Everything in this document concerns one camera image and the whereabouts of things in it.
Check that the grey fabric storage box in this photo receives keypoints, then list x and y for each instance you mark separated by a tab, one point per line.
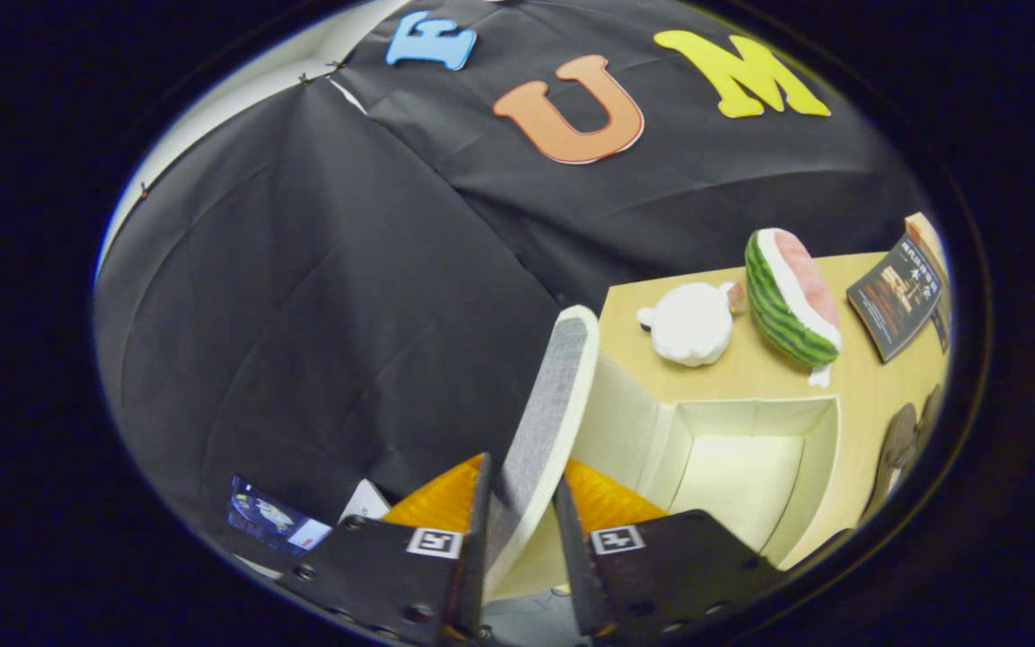
733	467

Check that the black cover book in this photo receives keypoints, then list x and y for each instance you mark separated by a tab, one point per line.
895	296

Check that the white plush toy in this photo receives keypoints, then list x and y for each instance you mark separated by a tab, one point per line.
688	323

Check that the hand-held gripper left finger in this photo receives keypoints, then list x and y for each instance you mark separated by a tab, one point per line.
392	575

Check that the white flat device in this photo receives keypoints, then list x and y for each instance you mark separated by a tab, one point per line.
365	505

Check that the watermelon slice plush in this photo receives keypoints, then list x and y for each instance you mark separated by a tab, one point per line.
782	305

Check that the colourful printed card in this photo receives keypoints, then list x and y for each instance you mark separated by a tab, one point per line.
270	517

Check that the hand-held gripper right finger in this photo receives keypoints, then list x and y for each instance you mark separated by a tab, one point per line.
661	575

